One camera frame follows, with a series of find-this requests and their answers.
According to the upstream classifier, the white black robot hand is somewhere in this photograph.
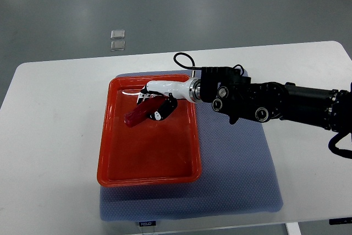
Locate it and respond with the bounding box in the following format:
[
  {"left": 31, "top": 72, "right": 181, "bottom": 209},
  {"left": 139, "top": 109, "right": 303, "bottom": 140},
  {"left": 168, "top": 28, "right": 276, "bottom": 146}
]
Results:
[{"left": 136, "top": 78, "right": 198, "bottom": 121}]

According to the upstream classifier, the red pepper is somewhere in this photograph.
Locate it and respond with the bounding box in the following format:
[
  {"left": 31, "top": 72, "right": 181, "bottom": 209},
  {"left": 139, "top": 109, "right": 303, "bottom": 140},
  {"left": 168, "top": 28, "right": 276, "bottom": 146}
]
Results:
[{"left": 124, "top": 96, "right": 167, "bottom": 128}]

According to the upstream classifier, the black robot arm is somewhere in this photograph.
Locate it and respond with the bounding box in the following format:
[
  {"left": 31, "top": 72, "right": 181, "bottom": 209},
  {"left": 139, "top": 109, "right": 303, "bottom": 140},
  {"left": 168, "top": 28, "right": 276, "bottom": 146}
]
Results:
[{"left": 136, "top": 65, "right": 351, "bottom": 135}]

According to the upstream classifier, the red plastic tray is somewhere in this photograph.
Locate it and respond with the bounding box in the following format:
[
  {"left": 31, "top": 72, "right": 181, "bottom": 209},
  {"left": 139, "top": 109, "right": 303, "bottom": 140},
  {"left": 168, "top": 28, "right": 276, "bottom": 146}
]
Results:
[{"left": 97, "top": 72, "right": 202, "bottom": 188}]

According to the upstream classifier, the lower metal floor plate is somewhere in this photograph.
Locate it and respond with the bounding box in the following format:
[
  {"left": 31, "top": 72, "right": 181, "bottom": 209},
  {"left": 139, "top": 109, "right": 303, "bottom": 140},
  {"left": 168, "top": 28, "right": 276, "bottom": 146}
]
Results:
[{"left": 111, "top": 40, "right": 125, "bottom": 51}]

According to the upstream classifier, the metal floor plate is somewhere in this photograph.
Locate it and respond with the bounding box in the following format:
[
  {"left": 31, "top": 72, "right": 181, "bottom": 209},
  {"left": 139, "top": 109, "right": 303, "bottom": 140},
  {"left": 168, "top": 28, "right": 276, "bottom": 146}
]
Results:
[
  {"left": 111, "top": 29, "right": 125, "bottom": 40},
  {"left": 111, "top": 40, "right": 125, "bottom": 51}
]

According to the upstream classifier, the upper metal floor plate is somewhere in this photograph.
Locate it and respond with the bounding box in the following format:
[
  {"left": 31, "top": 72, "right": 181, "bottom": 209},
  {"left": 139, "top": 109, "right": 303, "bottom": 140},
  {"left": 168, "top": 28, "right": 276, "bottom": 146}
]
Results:
[{"left": 111, "top": 29, "right": 125, "bottom": 40}]

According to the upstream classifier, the blue-grey mesh mat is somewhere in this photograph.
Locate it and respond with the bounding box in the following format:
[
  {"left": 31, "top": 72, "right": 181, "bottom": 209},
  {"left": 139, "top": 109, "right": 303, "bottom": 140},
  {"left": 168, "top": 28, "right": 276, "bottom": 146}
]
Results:
[{"left": 100, "top": 104, "right": 283, "bottom": 221}]

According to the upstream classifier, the black mat label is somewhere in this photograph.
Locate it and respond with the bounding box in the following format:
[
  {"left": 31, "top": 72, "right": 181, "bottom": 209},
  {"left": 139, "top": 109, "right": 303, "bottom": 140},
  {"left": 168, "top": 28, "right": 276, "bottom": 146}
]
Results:
[{"left": 139, "top": 221, "right": 156, "bottom": 227}]

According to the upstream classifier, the white table leg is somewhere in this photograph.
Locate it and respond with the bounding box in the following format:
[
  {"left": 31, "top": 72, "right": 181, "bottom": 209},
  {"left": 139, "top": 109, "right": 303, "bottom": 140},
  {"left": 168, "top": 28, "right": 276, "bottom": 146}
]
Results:
[{"left": 285, "top": 222, "right": 302, "bottom": 235}]

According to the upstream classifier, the dark table control panel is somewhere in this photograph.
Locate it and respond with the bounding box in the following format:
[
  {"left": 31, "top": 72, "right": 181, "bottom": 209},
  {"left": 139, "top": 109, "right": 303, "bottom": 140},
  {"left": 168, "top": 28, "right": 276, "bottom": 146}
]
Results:
[{"left": 329, "top": 217, "right": 352, "bottom": 225}]

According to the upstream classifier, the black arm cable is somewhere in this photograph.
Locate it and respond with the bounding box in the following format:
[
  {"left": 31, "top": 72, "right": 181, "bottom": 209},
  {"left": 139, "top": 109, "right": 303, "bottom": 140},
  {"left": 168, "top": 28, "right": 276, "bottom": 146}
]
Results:
[{"left": 173, "top": 52, "right": 203, "bottom": 71}]

